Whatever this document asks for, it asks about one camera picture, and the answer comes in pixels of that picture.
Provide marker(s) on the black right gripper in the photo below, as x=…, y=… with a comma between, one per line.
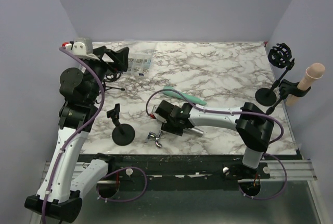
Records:
x=168, y=127

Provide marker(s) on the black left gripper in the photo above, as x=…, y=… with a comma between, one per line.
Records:
x=120, y=57

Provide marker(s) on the silver grey microphone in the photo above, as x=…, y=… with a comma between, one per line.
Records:
x=195, y=131

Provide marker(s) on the black tripod shock-mount stand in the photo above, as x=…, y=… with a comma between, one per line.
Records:
x=110, y=78

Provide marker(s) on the mint green microphone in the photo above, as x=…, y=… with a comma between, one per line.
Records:
x=171, y=92

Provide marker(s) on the black round-base clip stand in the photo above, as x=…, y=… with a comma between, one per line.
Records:
x=123, y=134

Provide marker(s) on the black clip microphone stand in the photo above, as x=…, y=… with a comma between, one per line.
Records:
x=287, y=88

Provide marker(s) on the beige pink microphone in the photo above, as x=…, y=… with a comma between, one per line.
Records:
x=312, y=73

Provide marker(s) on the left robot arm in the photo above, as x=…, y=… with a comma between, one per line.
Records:
x=60, y=195

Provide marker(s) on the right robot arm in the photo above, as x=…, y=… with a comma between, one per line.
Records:
x=254, y=127

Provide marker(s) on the clear plastic screw box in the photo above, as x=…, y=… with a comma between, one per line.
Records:
x=140, y=64

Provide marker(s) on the chrome faucet piece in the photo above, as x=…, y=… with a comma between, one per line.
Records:
x=156, y=137

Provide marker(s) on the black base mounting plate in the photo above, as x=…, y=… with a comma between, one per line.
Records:
x=177, y=172

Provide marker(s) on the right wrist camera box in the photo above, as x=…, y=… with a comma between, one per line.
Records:
x=156, y=115

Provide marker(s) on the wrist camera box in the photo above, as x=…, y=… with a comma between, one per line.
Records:
x=79, y=46
x=156, y=115

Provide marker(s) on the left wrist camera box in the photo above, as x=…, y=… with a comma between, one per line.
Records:
x=79, y=46

